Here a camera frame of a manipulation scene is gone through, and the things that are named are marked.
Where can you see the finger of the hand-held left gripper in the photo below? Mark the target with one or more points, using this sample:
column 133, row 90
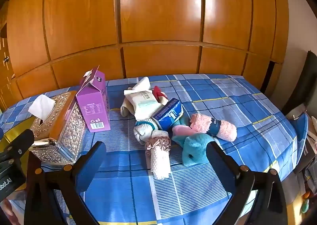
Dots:
column 21, row 142

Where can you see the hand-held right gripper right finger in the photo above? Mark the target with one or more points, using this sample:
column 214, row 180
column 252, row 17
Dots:
column 223, row 168

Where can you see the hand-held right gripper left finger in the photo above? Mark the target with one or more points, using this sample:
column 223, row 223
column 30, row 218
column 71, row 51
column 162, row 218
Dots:
column 89, row 168

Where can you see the teal plush elephant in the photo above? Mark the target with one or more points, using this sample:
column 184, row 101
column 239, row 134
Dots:
column 195, row 148

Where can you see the pink yarn skein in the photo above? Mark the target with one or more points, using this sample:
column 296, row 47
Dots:
column 223, row 128

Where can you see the brown fabric scrunchie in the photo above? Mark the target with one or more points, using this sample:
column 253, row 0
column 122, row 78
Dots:
column 158, row 143

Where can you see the blue pocket tissue pack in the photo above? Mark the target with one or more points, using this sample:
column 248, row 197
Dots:
column 168, row 113

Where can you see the white wet wipes packet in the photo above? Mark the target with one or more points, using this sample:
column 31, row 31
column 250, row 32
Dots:
column 145, row 102

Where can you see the white facial tissue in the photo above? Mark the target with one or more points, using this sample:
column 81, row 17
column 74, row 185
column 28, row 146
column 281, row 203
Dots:
column 40, row 107

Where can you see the silver embossed tissue box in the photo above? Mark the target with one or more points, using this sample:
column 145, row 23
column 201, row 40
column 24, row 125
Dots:
column 64, row 135

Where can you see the wooden door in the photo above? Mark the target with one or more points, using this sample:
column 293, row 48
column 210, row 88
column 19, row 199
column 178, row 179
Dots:
column 6, row 83

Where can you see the purple carton box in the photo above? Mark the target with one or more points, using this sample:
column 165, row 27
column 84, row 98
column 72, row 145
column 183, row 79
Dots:
column 95, row 106

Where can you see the bed with blue plaid sheet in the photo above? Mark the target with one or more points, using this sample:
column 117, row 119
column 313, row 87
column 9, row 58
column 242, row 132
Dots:
column 223, row 96

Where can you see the metal door knob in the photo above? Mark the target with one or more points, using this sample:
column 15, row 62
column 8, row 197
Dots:
column 5, row 60

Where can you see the pile of assorted household items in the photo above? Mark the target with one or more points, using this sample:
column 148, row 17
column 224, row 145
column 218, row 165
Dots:
column 308, row 155

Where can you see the dark chair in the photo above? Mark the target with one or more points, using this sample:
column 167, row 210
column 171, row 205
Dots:
column 304, row 83

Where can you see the wooden wardrobe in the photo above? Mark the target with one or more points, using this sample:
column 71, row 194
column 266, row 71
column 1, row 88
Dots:
column 158, row 16

